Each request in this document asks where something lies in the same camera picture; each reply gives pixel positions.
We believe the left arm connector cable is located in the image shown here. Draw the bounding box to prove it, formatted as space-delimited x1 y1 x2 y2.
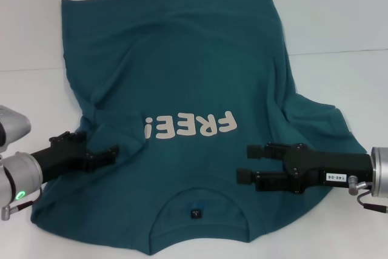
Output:
11 188 44 212

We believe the teal FREE print T-shirt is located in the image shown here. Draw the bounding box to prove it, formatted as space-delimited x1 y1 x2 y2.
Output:
29 0 369 257

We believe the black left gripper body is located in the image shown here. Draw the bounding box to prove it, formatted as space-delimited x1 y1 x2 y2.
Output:
30 144 92 186

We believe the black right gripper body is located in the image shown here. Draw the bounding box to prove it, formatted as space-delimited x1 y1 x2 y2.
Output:
283 143 373 195

